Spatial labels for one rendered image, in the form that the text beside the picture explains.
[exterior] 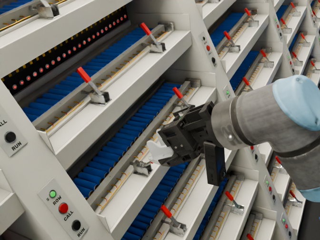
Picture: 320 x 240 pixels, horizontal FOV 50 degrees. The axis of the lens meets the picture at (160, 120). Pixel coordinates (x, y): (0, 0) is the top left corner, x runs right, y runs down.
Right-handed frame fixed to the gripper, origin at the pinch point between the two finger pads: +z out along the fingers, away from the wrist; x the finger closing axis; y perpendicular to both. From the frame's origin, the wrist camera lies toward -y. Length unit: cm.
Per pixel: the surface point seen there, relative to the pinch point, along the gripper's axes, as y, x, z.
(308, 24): -35, -183, 11
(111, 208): -2.3, 12.5, 7.6
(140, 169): -1.4, 1.0, 6.1
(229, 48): -1, -69, 7
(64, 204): 8.0, 22.2, 1.9
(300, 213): -83, -65, 18
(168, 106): 2.0, -24.6, 10.3
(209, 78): -0.4, -42.3, 4.8
